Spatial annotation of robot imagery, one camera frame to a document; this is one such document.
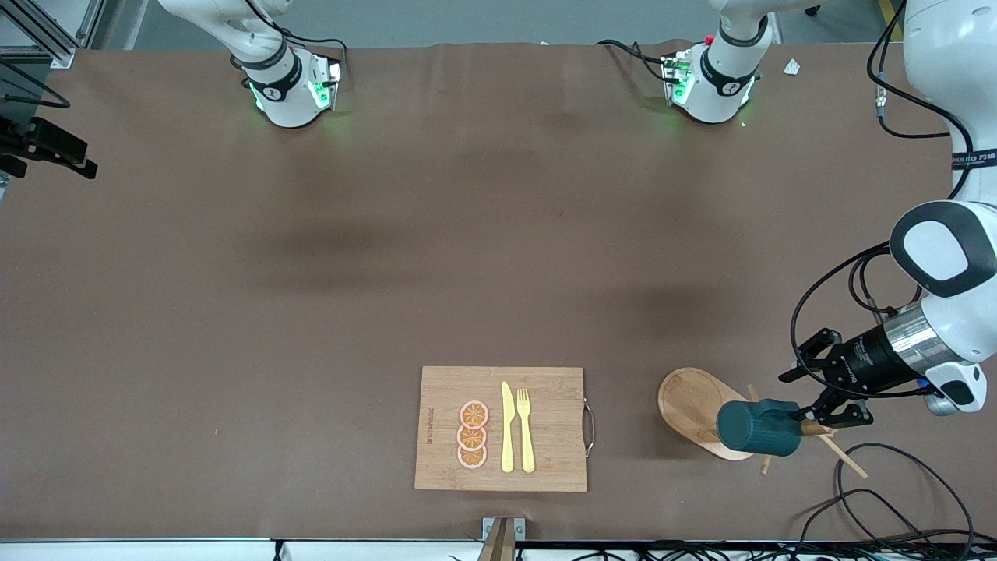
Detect dark green cup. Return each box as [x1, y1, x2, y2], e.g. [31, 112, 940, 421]
[716, 398, 804, 458]

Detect wooden mug tree rack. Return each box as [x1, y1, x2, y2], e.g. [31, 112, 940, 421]
[657, 367, 869, 480]

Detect brown table cover sheet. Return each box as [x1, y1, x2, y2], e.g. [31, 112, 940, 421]
[0, 41, 997, 543]

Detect bamboo cutting board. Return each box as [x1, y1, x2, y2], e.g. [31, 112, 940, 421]
[414, 366, 597, 493]

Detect yellow plastic fork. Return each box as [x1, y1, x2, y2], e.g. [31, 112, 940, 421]
[516, 388, 537, 475]

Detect yellow plastic knife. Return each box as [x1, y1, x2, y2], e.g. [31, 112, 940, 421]
[501, 381, 516, 474]

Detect brown mounting bar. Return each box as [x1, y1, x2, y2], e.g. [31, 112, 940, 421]
[477, 519, 516, 561]

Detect black looping cable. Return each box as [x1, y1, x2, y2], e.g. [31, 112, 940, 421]
[791, 488, 939, 550]
[835, 443, 977, 546]

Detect aluminium frame post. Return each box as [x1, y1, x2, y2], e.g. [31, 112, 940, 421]
[0, 0, 107, 70]

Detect black right arm base cable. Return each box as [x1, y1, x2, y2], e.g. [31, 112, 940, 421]
[248, 0, 350, 79]

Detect black arm base cable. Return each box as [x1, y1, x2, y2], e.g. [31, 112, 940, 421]
[597, 38, 680, 83]
[248, 0, 350, 79]

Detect grey metal bracket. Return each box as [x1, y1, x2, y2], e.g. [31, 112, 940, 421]
[482, 517, 527, 542]

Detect black left arm base cable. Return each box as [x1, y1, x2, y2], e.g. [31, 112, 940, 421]
[597, 38, 680, 83]

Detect white table edge rail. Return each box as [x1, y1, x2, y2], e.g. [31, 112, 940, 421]
[0, 538, 997, 561]

